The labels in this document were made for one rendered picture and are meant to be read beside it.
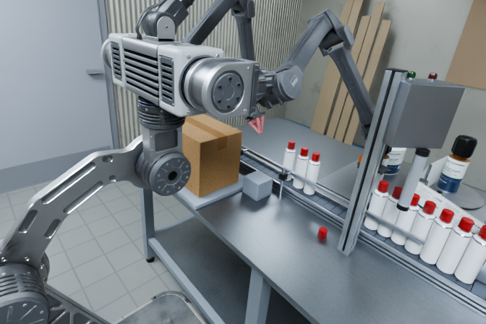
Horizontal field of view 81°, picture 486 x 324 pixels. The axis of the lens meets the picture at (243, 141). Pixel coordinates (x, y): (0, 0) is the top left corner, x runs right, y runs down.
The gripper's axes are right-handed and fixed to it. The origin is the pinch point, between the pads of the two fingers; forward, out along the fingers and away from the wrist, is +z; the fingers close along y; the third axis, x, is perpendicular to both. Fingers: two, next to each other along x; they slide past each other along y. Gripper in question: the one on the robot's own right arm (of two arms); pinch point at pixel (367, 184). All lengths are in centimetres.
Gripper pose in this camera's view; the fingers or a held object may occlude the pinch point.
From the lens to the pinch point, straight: 129.0
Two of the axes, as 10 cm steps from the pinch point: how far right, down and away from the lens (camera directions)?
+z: -0.8, 9.1, 4.1
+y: -6.8, -3.5, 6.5
